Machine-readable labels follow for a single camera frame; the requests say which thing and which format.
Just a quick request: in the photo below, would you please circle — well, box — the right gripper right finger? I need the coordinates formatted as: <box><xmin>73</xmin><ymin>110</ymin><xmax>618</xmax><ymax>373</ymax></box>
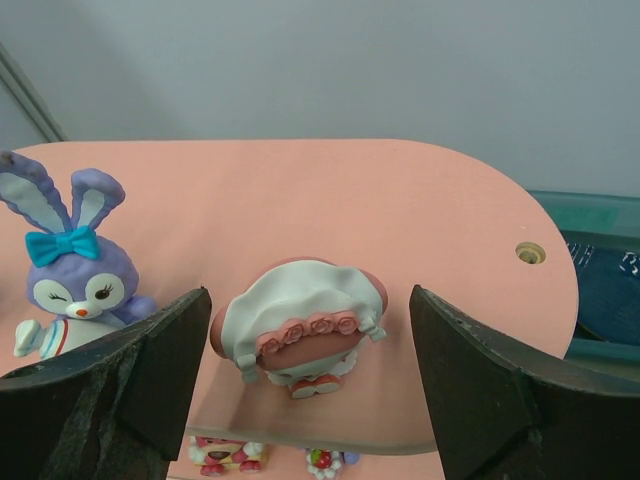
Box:
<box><xmin>409</xmin><ymin>286</ymin><xmax>639</xmax><ymax>479</ymax></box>

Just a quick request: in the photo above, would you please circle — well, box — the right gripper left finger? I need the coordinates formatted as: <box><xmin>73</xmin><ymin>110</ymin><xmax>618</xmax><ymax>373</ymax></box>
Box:
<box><xmin>1</xmin><ymin>287</ymin><xmax>212</xmax><ymax>479</ymax></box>

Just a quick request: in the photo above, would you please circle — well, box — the red strawberry cake toy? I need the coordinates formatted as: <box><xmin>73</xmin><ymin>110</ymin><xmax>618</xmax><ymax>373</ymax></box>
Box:
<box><xmin>188</xmin><ymin>436</ymin><xmax>268</xmax><ymax>477</ymax></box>

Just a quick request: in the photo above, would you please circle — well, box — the purple bunny striped shirt toy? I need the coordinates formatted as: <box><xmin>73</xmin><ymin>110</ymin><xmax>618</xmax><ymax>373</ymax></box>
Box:
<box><xmin>1</xmin><ymin>151</ymin><xmax>157</xmax><ymax>359</ymax></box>

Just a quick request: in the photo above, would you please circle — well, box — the purple long-ear bunny toy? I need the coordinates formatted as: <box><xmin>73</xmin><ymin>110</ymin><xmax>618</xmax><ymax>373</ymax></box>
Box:
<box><xmin>305</xmin><ymin>448</ymin><xmax>360</xmax><ymax>480</ymax></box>

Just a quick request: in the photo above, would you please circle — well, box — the pink bonnet melody toy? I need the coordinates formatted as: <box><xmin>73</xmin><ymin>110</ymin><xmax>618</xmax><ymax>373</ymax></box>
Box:
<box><xmin>210</xmin><ymin>257</ymin><xmax>388</xmax><ymax>399</ymax></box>

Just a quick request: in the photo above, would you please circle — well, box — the pink three-tier toy shelf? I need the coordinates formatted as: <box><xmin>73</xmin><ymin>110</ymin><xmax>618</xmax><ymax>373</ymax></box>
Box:
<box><xmin>23</xmin><ymin>140</ymin><xmax>578</xmax><ymax>479</ymax></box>

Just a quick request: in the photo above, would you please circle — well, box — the teal plastic bin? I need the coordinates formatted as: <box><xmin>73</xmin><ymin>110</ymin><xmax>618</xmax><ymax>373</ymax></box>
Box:
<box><xmin>531</xmin><ymin>191</ymin><xmax>639</xmax><ymax>379</ymax></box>

